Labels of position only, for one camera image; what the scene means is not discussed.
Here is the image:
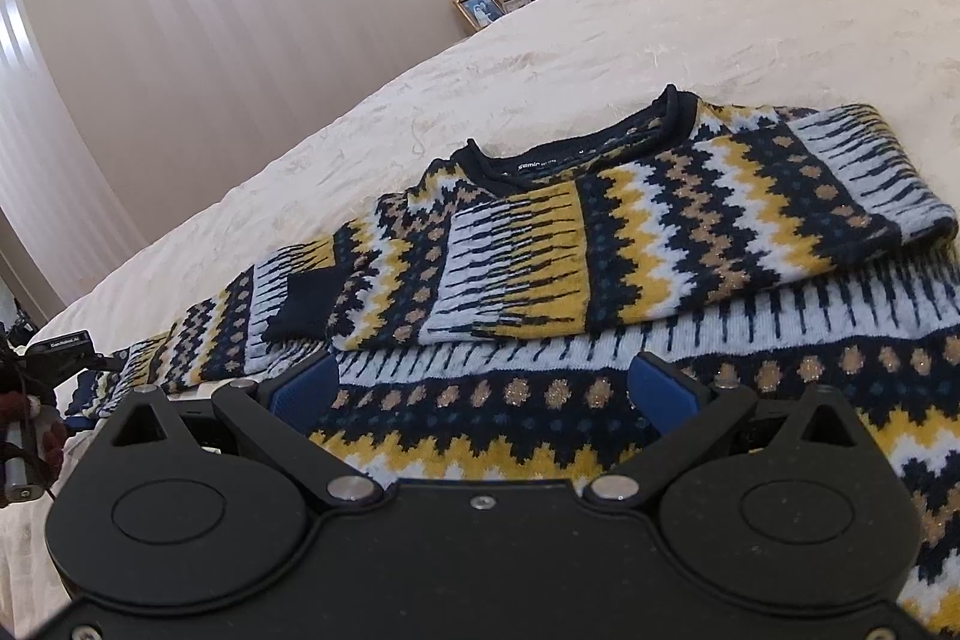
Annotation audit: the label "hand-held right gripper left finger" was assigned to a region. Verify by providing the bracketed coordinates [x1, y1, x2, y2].
[101, 353, 385, 512]

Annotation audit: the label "navy yellow patterned knit sweater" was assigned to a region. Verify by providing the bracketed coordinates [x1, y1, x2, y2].
[64, 83, 960, 640]

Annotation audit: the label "cream bedspread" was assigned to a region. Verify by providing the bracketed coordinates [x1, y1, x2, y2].
[0, 0, 960, 640]

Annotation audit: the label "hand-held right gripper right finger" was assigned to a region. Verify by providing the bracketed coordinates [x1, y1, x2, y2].
[585, 352, 871, 509]

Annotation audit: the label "white curtain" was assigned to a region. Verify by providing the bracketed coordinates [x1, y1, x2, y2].
[0, 0, 601, 326]

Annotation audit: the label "gold picture frame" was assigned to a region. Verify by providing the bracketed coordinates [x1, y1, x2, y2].
[452, 0, 505, 37]

